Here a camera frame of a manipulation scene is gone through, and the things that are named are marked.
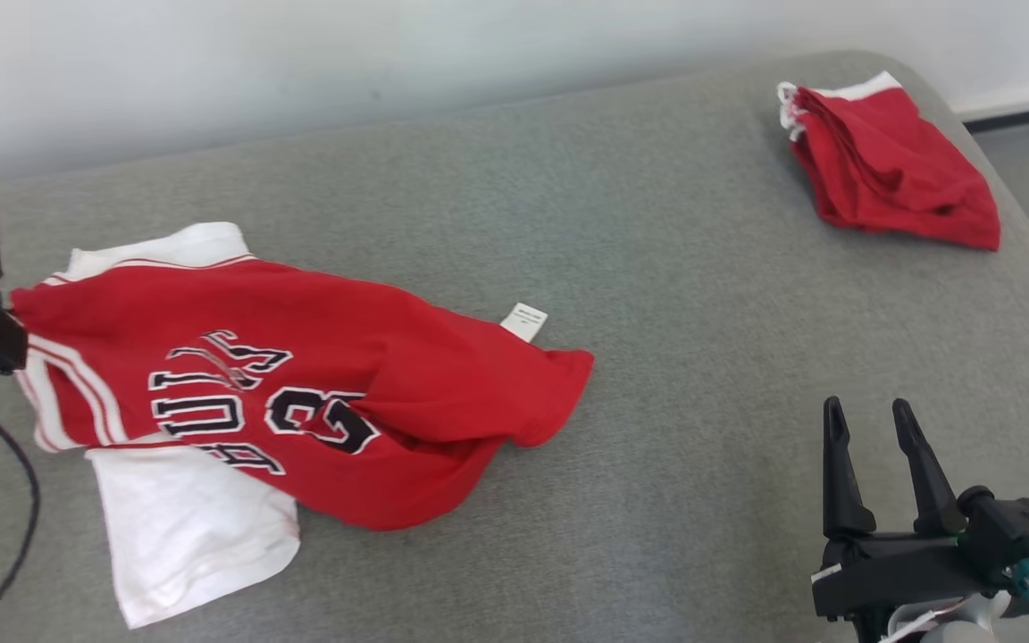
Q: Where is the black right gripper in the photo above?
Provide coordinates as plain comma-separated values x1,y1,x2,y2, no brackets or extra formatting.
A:
811,397,1011,622

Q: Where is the red shorts white stripe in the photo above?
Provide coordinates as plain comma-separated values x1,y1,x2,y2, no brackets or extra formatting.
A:
776,71,1002,253

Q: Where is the red white basketball jersey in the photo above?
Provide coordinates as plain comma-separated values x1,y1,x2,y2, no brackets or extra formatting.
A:
10,221,596,630

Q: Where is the white flat ribbon cable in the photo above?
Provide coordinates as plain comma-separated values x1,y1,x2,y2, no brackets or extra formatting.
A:
876,594,1007,643

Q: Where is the wall baseboard strip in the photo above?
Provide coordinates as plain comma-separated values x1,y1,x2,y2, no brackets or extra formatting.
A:
950,79,1029,135

